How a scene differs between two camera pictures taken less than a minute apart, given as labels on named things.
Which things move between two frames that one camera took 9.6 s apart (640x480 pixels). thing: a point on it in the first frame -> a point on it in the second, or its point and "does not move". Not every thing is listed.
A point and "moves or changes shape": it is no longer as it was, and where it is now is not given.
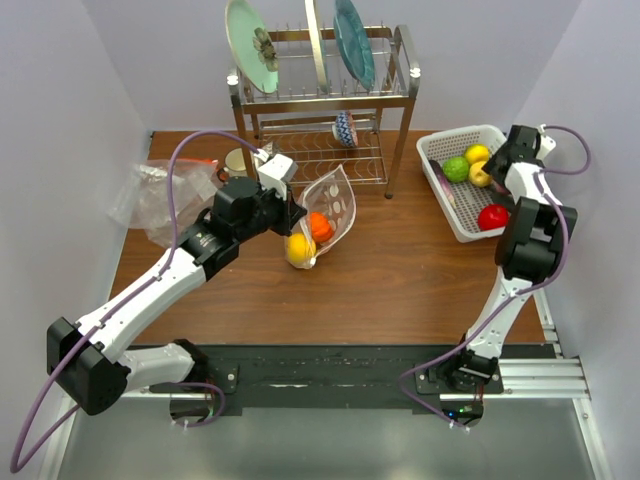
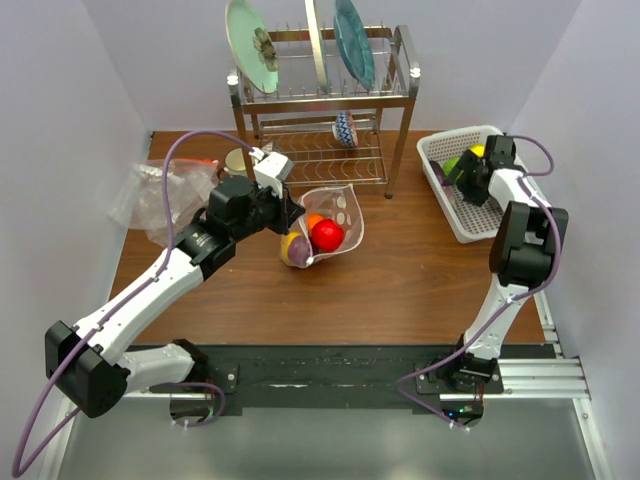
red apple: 492,216 -> 327,234
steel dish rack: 346,135 does not move
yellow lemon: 476,153 does not move
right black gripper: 491,165 -> 470,161
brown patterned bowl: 271,148 does not move
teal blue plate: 353,43 does not move
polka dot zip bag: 329,192 moves or changes shape
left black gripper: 289,211 does not move
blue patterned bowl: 344,129 does not move
